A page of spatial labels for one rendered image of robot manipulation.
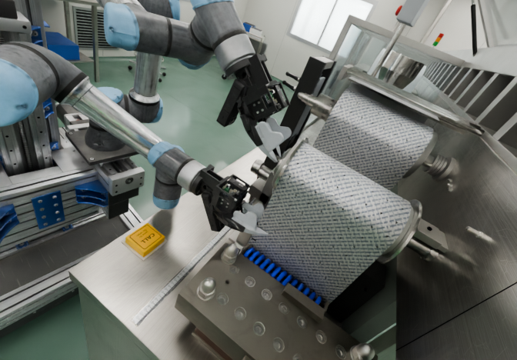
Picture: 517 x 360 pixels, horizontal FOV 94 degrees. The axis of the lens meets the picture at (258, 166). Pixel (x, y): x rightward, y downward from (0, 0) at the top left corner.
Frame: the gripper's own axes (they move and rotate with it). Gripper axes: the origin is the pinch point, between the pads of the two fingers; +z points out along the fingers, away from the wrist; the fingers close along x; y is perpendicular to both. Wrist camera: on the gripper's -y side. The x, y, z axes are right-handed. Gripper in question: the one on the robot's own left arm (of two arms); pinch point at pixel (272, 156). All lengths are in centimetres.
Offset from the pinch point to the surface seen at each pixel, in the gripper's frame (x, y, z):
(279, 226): -4.5, -3.4, 14.9
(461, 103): 65, 40, 17
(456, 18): 551, 124, -20
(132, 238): -16.8, -39.4, 5.1
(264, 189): 2.8, -8.2, 7.9
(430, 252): -0.2, 22.5, 27.3
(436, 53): 98, 41, -1
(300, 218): -4.6, 2.4, 13.8
